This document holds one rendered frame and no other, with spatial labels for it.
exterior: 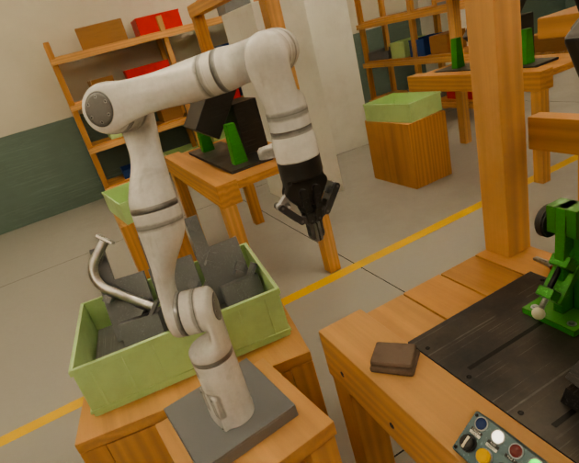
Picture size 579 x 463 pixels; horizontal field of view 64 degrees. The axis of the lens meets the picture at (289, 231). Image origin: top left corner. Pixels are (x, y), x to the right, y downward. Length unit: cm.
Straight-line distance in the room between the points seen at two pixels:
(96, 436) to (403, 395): 83
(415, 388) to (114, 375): 82
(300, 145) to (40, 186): 696
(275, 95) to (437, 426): 67
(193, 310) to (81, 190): 673
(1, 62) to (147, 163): 664
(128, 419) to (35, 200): 638
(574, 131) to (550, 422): 70
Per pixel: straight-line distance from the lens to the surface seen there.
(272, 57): 72
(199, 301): 94
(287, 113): 75
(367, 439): 144
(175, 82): 81
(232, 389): 105
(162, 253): 91
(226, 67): 77
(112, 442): 147
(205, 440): 112
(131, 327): 159
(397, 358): 109
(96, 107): 89
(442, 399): 104
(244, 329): 141
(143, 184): 90
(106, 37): 703
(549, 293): 116
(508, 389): 106
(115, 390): 147
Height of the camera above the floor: 164
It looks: 23 degrees down
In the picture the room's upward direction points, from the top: 15 degrees counter-clockwise
